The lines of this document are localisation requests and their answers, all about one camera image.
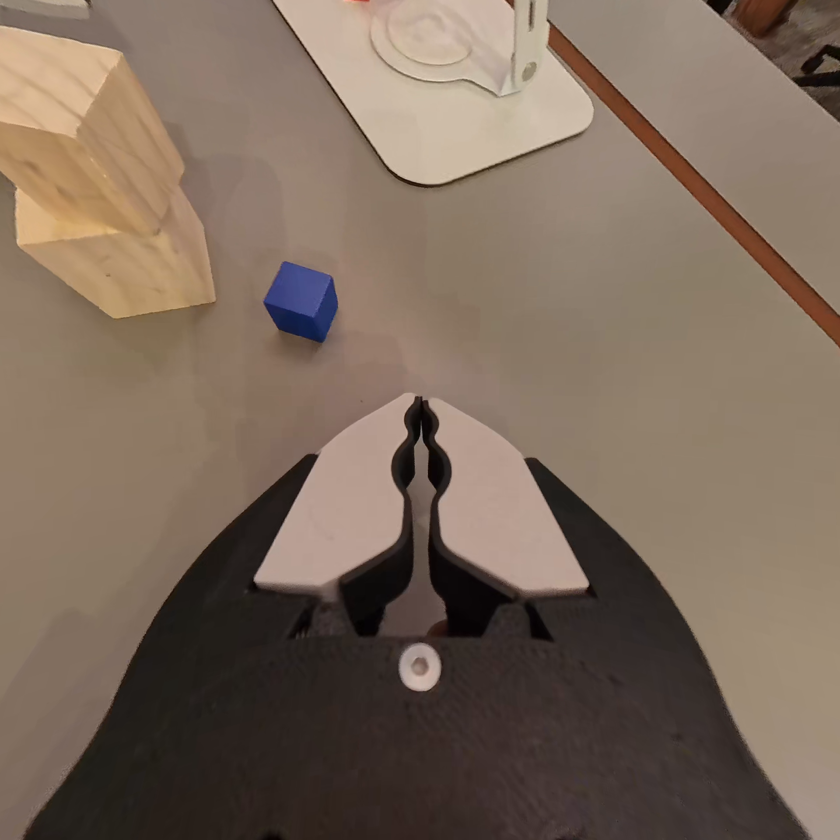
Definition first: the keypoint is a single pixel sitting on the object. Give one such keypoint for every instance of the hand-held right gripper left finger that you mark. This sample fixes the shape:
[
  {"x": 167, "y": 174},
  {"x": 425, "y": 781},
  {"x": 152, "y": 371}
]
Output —
[{"x": 334, "y": 518}]

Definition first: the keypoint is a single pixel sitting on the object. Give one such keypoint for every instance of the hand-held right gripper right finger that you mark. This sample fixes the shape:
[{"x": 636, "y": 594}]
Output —
[{"x": 505, "y": 525}]

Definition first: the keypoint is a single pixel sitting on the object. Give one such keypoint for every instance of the small blue wooden cube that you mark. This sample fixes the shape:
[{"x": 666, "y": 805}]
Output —
[{"x": 298, "y": 302}]

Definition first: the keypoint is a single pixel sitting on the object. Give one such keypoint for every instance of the large plain wooden cube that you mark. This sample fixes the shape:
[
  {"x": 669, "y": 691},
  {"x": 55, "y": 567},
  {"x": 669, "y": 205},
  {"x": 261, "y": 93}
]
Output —
[
  {"x": 131, "y": 275},
  {"x": 85, "y": 131}
]

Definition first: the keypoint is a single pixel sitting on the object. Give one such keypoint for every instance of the black chair base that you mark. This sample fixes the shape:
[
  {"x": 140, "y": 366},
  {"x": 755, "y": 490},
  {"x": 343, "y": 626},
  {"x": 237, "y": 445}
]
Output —
[{"x": 820, "y": 65}]

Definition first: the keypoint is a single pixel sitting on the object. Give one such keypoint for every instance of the brown wooden leg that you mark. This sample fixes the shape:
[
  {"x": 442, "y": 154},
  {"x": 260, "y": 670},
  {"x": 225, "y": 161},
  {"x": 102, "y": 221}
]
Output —
[{"x": 768, "y": 13}]

